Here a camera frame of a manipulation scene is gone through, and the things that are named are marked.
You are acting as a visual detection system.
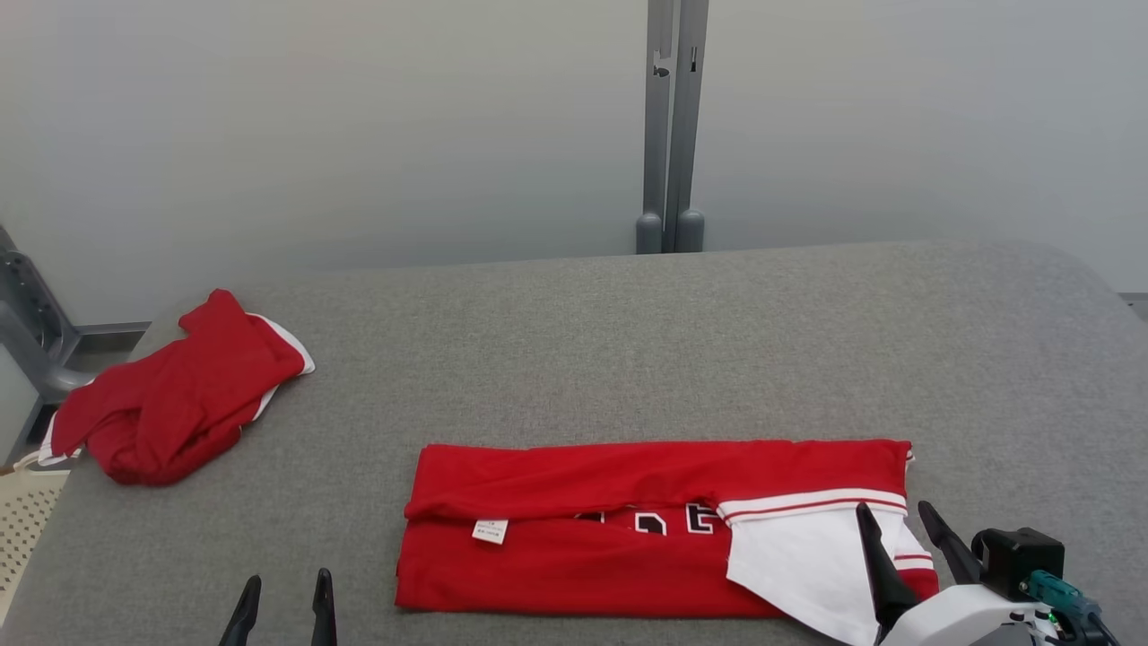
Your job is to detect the grey slotted metal partition post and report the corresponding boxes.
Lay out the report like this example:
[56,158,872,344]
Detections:
[635,0,709,255]

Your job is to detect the red and white jersey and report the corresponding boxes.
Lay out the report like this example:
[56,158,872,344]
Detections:
[395,438,941,646]

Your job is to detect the cream perforated laundry basket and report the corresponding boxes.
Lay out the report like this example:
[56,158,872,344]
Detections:
[0,467,71,620]

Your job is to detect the teal cable connector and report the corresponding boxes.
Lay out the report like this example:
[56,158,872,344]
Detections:
[1027,570,1122,646]

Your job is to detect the grey metal frame leg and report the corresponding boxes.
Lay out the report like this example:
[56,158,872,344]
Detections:
[0,224,152,467]

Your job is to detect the red shorts with white stripe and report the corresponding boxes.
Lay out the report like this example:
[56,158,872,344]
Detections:
[13,289,317,487]

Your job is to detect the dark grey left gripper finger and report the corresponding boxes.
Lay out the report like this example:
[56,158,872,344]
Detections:
[311,568,338,646]
[218,575,263,646]

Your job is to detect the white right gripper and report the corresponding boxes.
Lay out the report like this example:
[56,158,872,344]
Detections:
[855,500,1068,646]

